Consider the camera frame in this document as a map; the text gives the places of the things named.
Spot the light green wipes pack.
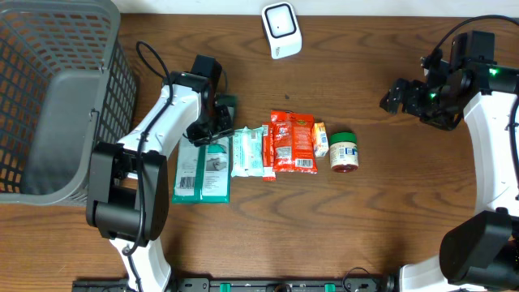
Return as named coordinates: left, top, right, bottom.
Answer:
left=231, top=127, right=264, bottom=177

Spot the red stick sachet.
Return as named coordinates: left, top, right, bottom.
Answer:
left=262, top=122, right=276, bottom=182

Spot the green white package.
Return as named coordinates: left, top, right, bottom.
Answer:
left=171, top=94, right=239, bottom=204

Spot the red snack bag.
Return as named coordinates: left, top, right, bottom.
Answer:
left=271, top=110, right=318, bottom=174

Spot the small orange white box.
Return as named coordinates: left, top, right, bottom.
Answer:
left=311, top=122, right=329, bottom=157

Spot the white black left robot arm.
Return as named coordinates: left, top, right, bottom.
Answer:
left=86, top=68, right=233, bottom=291

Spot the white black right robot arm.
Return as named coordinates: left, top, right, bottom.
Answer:
left=379, top=62, right=518, bottom=291

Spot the white barcode scanner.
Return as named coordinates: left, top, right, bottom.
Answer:
left=261, top=2, right=302, bottom=59

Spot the green lid seasoning jar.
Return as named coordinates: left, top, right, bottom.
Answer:
left=329, top=132, right=359, bottom=173

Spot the grey plastic laundry basket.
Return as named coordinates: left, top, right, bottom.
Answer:
left=1, top=0, right=137, bottom=206

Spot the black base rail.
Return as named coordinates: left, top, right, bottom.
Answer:
left=71, top=276, right=397, bottom=292

